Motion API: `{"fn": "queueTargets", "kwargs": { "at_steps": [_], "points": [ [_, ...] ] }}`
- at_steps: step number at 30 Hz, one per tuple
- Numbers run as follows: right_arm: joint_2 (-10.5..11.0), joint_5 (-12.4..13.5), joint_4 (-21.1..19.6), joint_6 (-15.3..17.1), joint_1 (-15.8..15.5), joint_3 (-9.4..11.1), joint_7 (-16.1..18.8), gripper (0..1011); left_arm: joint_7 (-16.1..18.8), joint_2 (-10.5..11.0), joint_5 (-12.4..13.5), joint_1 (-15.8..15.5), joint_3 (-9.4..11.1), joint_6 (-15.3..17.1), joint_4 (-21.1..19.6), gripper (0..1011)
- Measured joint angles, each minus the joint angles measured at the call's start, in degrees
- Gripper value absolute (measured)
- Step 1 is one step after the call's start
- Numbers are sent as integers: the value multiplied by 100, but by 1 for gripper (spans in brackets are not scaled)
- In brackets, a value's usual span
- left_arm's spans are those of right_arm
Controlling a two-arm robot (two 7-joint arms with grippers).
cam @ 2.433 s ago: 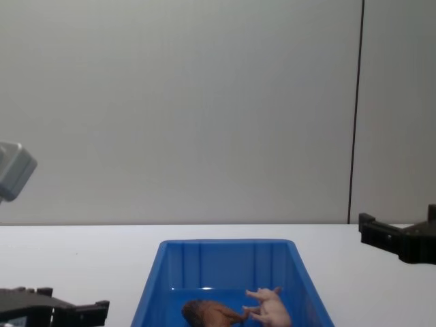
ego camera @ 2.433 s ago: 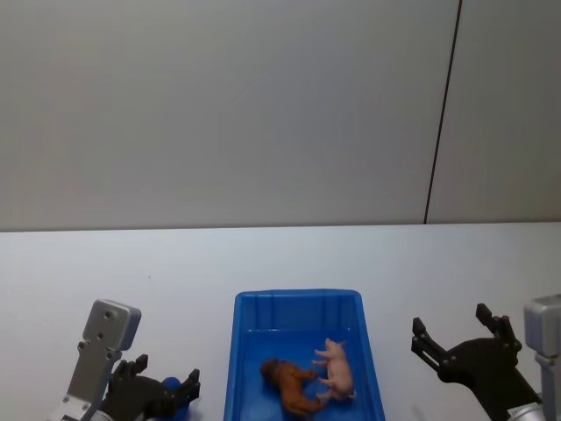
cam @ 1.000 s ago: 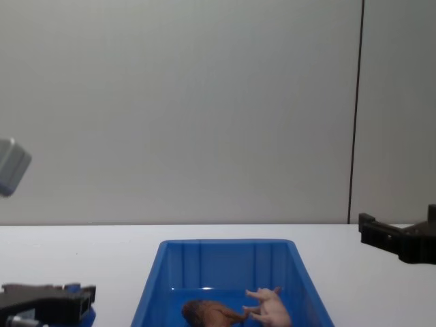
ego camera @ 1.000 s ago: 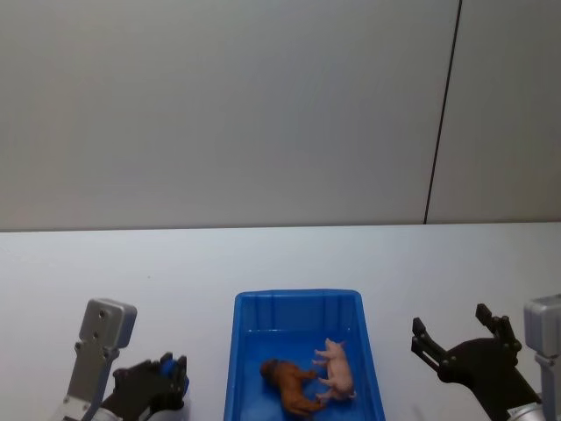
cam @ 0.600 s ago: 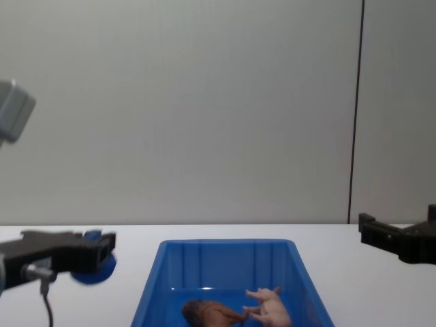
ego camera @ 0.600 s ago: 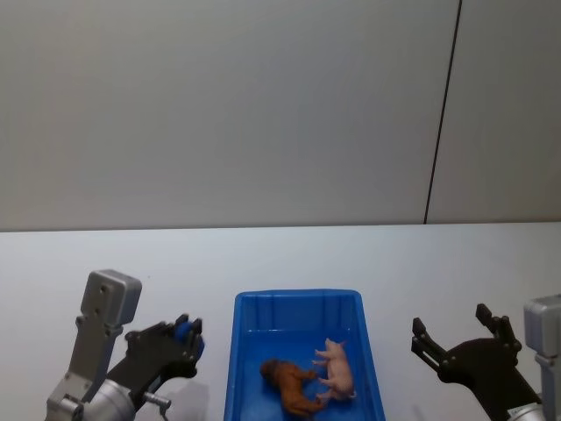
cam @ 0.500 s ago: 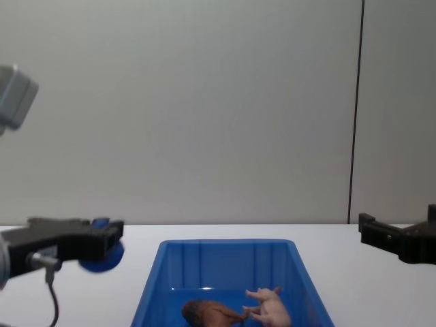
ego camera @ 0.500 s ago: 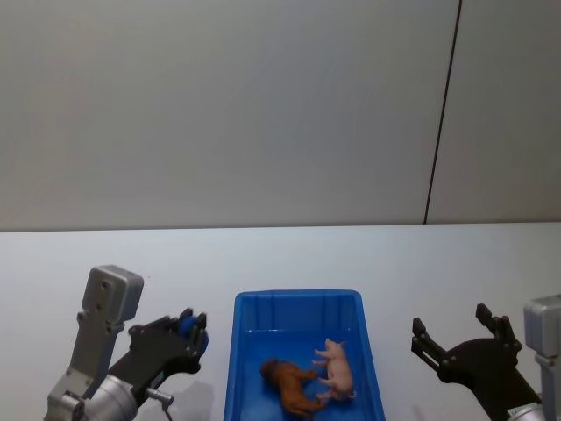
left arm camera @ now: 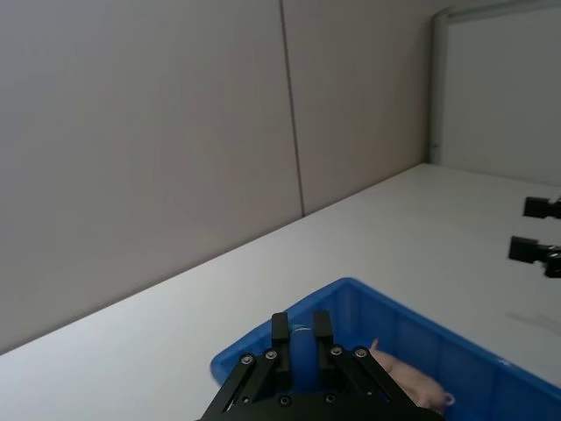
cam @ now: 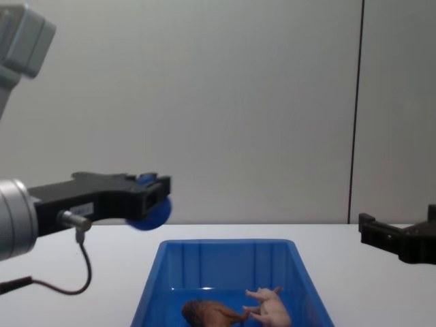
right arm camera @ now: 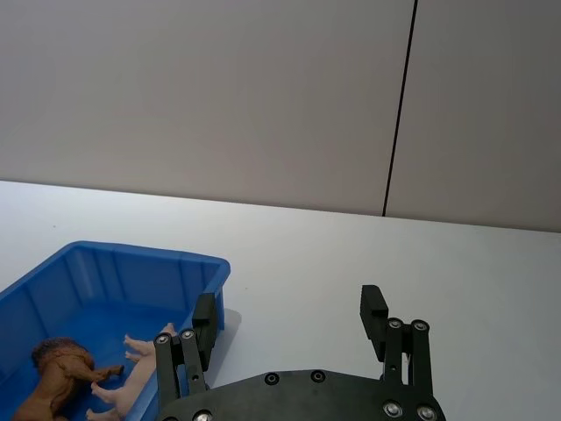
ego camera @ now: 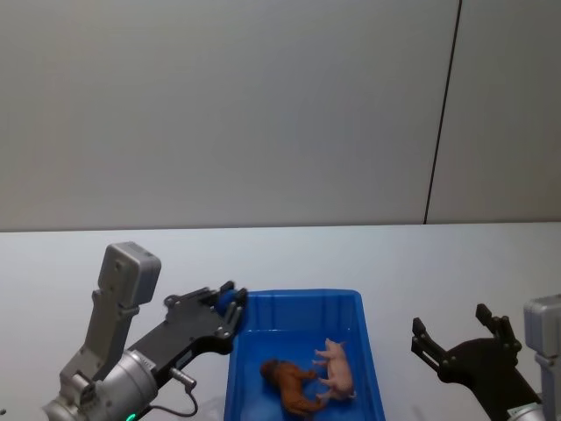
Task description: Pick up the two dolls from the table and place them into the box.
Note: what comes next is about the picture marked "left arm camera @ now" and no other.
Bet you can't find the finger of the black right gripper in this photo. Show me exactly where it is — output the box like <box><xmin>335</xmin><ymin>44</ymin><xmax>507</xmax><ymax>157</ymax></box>
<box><xmin>508</xmin><ymin>235</ymin><xmax>561</xmax><ymax>279</ymax></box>
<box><xmin>522</xmin><ymin>191</ymin><xmax>561</xmax><ymax>220</ymax></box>

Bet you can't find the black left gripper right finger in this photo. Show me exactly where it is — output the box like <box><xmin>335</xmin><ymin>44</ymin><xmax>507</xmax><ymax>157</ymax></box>
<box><xmin>311</xmin><ymin>310</ymin><xmax>423</xmax><ymax>409</ymax></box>

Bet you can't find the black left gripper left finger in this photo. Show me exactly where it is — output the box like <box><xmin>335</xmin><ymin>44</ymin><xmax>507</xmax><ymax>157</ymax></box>
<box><xmin>199</xmin><ymin>311</ymin><xmax>292</xmax><ymax>417</ymax></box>

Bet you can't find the blue cylindrical object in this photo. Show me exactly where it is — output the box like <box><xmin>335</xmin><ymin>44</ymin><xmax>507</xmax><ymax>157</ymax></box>
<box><xmin>288</xmin><ymin>323</ymin><xmax>320</xmax><ymax>395</ymax></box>

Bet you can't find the pale pink soft toy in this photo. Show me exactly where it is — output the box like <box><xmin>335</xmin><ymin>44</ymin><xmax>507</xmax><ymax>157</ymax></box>
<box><xmin>366</xmin><ymin>337</ymin><xmax>457</xmax><ymax>414</ymax></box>

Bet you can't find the blue plastic bin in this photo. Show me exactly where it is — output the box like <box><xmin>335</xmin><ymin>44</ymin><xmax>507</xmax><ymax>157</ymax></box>
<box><xmin>209</xmin><ymin>276</ymin><xmax>561</xmax><ymax>421</ymax></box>

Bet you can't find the white corner pipe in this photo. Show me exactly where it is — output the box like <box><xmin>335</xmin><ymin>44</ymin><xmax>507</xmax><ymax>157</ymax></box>
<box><xmin>425</xmin><ymin>7</ymin><xmax>451</xmax><ymax>166</ymax></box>

